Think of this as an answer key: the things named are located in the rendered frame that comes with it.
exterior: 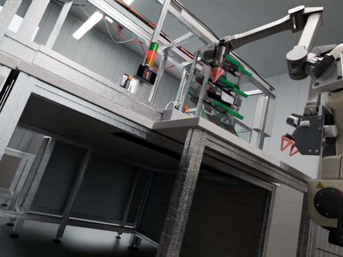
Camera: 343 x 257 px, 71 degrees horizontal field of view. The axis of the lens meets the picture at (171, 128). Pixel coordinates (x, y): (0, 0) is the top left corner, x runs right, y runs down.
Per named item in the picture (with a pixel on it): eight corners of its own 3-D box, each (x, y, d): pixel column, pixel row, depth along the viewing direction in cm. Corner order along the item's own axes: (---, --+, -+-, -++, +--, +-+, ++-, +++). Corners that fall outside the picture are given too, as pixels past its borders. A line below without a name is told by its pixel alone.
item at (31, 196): (206, 255, 304) (220, 187, 325) (9, 237, 180) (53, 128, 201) (186, 245, 334) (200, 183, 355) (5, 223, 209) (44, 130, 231)
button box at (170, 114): (203, 137, 114) (206, 125, 116) (170, 120, 102) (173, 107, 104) (193, 137, 120) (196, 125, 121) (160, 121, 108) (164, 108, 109)
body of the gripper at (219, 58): (206, 65, 130) (209, 53, 132) (218, 74, 136) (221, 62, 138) (215, 62, 125) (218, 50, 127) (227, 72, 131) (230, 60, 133)
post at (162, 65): (137, 157, 242) (173, 40, 277) (133, 156, 239) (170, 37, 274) (135, 157, 245) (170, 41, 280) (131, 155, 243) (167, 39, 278)
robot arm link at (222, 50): (225, 44, 130) (229, 50, 134) (213, 45, 134) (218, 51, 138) (222, 54, 128) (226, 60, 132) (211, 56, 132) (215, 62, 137)
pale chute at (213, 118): (224, 141, 145) (228, 135, 143) (207, 133, 140) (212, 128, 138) (211, 115, 167) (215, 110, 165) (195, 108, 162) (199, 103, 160)
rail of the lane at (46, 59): (211, 154, 127) (215, 134, 130) (28, 71, 77) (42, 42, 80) (203, 153, 132) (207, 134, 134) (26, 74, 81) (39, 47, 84)
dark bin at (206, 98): (228, 111, 152) (234, 100, 150) (212, 103, 146) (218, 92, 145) (207, 102, 177) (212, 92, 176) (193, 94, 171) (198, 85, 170)
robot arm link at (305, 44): (326, -1, 112) (327, 20, 118) (294, 6, 121) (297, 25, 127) (305, 59, 91) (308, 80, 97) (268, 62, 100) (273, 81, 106)
